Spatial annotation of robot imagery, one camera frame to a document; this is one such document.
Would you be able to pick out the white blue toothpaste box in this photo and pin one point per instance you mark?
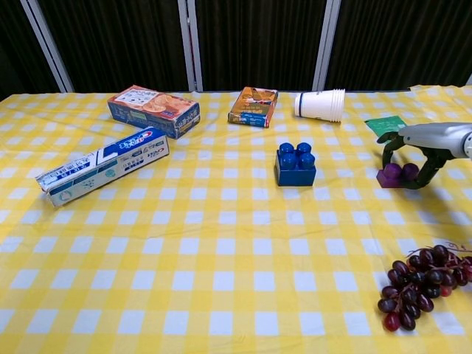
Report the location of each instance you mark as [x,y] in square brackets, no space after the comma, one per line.
[103,166]

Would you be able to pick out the orange cookie box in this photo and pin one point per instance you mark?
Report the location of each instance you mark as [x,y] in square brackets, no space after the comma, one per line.
[155,110]

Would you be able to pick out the purple grape bunch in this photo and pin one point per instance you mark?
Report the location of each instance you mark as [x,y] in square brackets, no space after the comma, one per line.
[420,284]

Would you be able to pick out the small orange snack box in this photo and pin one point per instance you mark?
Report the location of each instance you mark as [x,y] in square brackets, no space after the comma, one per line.
[254,107]

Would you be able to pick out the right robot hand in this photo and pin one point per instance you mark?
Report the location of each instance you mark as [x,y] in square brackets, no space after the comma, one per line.
[431,138]

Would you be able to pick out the green packet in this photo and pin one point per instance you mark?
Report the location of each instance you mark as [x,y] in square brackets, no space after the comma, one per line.
[385,124]

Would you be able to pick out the blue toy brick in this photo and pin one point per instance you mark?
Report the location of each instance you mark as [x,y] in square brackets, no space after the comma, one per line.
[295,169]

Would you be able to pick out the purple toy brick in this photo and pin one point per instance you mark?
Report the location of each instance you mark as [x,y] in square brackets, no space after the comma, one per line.
[391,177]

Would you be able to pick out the yellow checkered tablecloth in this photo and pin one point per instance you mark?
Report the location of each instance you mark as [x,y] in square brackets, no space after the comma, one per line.
[221,258]

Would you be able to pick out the grey metal post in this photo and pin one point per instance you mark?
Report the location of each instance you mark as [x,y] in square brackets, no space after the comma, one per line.
[48,48]
[326,48]
[190,48]

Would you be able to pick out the white paper cup stack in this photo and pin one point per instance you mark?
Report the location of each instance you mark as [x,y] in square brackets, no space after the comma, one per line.
[319,105]

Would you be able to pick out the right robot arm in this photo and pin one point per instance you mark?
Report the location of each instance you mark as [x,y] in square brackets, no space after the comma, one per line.
[470,145]

